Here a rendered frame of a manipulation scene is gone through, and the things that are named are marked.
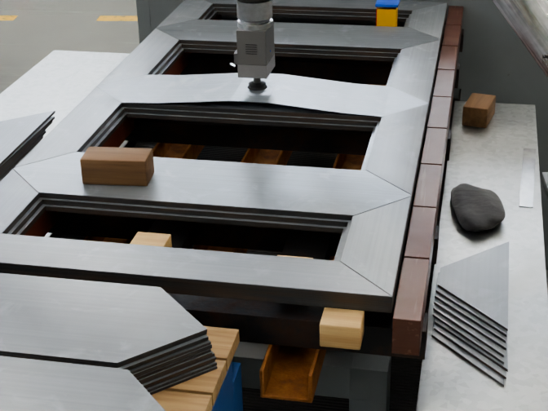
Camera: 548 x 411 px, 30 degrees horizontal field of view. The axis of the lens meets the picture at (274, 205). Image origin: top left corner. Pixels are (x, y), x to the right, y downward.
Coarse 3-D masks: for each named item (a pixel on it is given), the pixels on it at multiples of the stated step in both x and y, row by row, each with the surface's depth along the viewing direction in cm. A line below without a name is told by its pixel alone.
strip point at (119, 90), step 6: (132, 78) 234; (138, 78) 234; (108, 84) 231; (114, 84) 231; (120, 84) 231; (126, 84) 230; (132, 84) 230; (102, 90) 228; (108, 90) 227; (114, 90) 227; (120, 90) 227; (126, 90) 227; (132, 90) 227; (114, 96) 224; (120, 96) 224; (126, 96) 224; (120, 102) 220
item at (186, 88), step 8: (176, 80) 231; (184, 80) 231; (192, 80) 230; (200, 80) 229; (208, 80) 229; (176, 88) 226; (184, 88) 226; (192, 88) 225; (200, 88) 224; (168, 96) 222; (176, 96) 221; (184, 96) 221; (192, 96) 220
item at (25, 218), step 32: (160, 64) 245; (320, 128) 212; (352, 128) 211; (32, 224) 176; (256, 224) 174; (288, 224) 173; (320, 224) 172; (192, 288) 154; (224, 288) 153; (256, 288) 152; (288, 288) 151
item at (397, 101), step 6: (390, 90) 224; (396, 90) 223; (390, 96) 220; (396, 96) 220; (402, 96) 220; (408, 96) 220; (414, 96) 220; (390, 102) 217; (396, 102) 217; (402, 102) 217; (408, 102) 217; (414, 102) 217; (384, 108) 214; (390, 108) 214; (396, 108) 214; (402, 108) 214; (408, 108) 213; (384, 114) 211; (390, 114) 211
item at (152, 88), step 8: (144, 80) 233; (152, 80) 232; (160, 80) 232; (168, 80) 232; (136, 88) 228; (144, 88) 228; (152, 88) 227; (160, 88) 227; (168, 88) 227; (128, 96) 223; (136, 96) 223; (144, 96) 223; (152, 96) 223; (160, 96) 222
